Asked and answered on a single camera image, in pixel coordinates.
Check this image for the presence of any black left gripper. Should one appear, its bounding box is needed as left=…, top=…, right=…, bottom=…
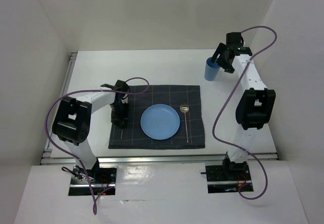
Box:
left=109, top=101, right=129, bottom=127

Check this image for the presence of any blue plastic cup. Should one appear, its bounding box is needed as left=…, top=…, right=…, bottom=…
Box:
left=205, top=57, right=220, bottom=81

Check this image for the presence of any blue plastic plate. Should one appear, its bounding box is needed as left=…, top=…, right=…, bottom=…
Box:
left=140, top=104, right=180, bottom=140

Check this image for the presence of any dark grey checked cloth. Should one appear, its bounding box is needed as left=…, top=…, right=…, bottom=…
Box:
left=108, top=85, right=205, bottom=150

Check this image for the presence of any silver metal spoon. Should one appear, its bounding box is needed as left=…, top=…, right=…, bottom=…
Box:
left=180, top=103, right=189, bottom=143

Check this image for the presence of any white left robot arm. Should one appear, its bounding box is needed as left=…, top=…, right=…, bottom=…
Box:
left=52, top=80, right=130, bottom=183

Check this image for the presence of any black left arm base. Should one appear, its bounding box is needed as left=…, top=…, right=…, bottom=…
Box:
left=61, top=167, right=117, bottom=196

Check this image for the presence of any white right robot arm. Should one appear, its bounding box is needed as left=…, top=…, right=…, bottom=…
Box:
left=211, top=32, right=276, bottom=179

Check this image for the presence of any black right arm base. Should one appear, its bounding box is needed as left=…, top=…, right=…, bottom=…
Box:
left=200, top=165, right=254, bottom=194

